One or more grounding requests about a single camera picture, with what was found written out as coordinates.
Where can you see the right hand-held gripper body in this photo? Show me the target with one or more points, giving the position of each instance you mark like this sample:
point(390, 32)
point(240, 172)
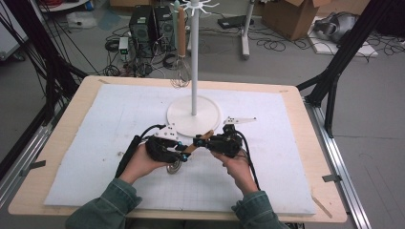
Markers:
point(227, 144)

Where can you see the flat black device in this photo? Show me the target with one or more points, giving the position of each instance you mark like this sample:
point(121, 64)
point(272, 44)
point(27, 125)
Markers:
point(234, 21)

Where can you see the black computer tower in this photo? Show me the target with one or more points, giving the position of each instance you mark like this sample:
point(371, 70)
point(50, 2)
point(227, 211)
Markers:
point(165, 27)
point(141, 30)

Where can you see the clear plastic bag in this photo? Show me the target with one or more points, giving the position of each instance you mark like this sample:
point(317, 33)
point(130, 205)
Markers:
point(81, 19)

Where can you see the white metal stand leg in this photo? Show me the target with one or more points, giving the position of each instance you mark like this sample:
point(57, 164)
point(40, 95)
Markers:
point(245, 35)

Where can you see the brown cardboard box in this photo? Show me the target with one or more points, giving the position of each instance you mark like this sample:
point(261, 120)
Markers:
point(293, 19)

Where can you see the white rack stand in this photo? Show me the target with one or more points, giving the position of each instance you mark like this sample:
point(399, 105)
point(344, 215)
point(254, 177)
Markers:
point(194, 63)

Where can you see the white round table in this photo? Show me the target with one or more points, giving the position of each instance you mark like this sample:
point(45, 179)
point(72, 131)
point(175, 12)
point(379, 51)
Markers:
point(63, 5)

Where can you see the white cabinet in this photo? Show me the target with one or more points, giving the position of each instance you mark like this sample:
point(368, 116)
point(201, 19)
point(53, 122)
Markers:
point(9, 38)

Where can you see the white foam board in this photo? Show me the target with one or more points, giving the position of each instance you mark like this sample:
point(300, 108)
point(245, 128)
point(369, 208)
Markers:
point(331, 47)

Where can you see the black metal frame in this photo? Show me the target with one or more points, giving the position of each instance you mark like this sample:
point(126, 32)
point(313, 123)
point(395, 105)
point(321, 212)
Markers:
point(47, 57)
point(337, 63)

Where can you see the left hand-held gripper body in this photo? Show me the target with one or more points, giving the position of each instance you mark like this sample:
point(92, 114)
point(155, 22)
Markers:
point(159, 151)

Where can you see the small white power unit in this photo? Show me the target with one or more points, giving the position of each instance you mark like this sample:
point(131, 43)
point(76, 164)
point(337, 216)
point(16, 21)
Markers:
point(123, 44)

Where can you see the white grid mat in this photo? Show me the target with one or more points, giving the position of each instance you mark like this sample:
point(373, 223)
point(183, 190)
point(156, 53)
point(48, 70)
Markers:
point(270, 159)

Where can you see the grey bag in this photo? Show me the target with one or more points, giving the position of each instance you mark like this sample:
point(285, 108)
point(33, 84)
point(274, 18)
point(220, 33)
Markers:
point(337, 27)

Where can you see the grey table clamp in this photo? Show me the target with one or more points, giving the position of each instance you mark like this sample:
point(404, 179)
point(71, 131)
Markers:
point(33, 166)
point(331, 178)

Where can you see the person's left hand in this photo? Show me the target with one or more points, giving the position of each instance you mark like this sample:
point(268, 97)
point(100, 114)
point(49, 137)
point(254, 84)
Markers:
point(138, 165)

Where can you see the person's right hand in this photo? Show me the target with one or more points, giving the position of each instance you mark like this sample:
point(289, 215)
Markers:
point(240, 173)

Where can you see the aluminium rail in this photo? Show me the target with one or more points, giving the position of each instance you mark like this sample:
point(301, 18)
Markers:
point(340, 165)
point(22, 162)

